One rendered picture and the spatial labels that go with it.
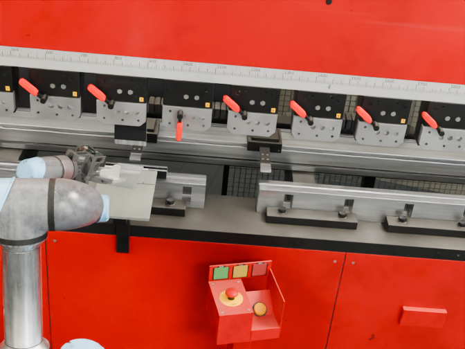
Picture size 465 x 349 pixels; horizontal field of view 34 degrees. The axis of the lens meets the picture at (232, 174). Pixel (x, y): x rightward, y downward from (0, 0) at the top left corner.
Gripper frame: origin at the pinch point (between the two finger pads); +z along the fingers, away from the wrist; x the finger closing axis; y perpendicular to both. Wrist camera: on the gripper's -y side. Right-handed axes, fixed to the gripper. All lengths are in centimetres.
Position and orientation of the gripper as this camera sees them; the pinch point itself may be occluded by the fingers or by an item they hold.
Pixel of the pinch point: (107, 168)
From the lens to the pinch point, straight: 233.2
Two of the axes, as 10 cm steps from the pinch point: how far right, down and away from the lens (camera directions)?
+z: 4.9, -0.9, 8.7
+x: -7.7, -5.1, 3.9
